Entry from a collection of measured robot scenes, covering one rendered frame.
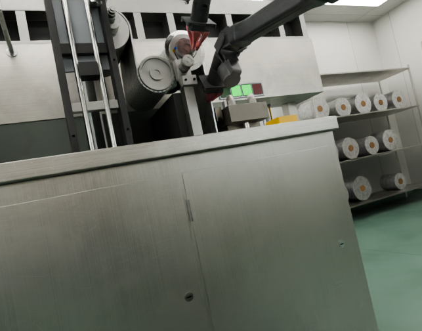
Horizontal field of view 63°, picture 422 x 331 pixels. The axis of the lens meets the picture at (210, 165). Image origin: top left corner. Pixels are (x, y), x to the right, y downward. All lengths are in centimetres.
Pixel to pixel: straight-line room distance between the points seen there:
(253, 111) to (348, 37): 485
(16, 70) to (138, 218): 88
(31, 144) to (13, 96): 19
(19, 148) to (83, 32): 54
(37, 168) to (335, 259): 83
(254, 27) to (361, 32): 531
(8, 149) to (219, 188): 84
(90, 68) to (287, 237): 71
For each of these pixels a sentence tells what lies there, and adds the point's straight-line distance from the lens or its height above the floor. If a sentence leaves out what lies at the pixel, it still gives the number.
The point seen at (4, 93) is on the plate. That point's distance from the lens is 150.
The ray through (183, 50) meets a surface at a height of 124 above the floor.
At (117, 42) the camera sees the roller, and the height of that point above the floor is 129.
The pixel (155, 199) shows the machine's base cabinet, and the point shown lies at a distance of 85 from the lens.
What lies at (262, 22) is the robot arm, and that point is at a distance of 98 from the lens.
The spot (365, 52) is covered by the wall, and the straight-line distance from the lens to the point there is 618.
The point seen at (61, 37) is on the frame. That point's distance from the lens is 110.
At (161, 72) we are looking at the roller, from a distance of 122.
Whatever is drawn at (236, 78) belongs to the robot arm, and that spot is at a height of 107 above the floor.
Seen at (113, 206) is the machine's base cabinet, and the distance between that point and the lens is 83.
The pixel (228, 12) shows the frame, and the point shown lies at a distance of 186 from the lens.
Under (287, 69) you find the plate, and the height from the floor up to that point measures 127.
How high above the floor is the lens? 77
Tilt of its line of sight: 3 degrees up
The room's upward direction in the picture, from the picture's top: 12 degrees counter-clockwise
